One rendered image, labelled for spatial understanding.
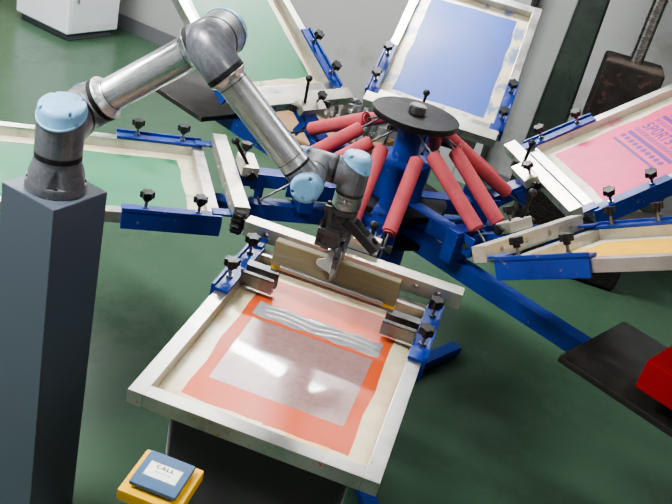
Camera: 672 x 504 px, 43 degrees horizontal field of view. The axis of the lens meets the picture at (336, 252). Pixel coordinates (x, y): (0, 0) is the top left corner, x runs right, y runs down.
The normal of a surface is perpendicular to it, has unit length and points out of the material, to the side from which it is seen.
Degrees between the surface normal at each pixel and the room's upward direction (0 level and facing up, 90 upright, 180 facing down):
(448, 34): 32
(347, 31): 90
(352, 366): 0
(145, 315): 0
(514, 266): 90
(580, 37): 90
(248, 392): 0
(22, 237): 90
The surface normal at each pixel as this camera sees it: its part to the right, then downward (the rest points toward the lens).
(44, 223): -0.50, 0.31
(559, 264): -0.70, 0.19
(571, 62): -0.26, 0.40
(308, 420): 0.22, -0.86
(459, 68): 0.05, -0.51
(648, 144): -0.31, -0.77
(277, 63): 0.55, -0.47
